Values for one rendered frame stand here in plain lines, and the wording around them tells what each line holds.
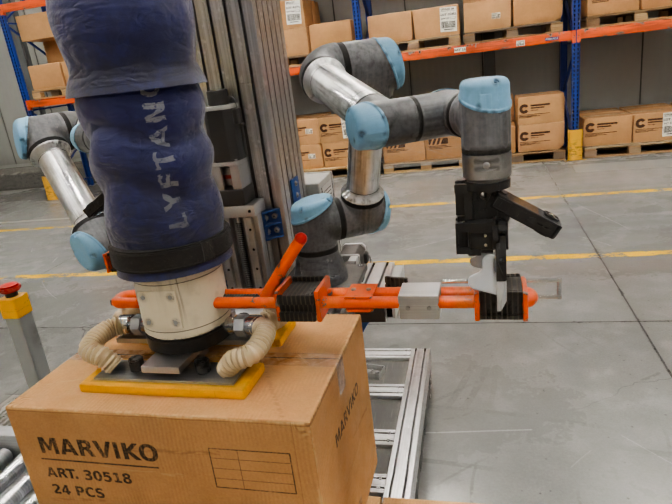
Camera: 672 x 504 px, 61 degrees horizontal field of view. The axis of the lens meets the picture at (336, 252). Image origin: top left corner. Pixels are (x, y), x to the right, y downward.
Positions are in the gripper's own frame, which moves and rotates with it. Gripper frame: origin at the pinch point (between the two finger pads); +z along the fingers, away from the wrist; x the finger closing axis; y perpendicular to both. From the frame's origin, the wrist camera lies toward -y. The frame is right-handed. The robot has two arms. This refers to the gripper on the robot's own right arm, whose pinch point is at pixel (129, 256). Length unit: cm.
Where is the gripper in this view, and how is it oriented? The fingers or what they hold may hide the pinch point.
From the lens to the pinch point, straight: 152.8
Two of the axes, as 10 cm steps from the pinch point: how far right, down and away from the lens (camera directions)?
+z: 1.3, 9.4, 3.1
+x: 2.4, -3.4, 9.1
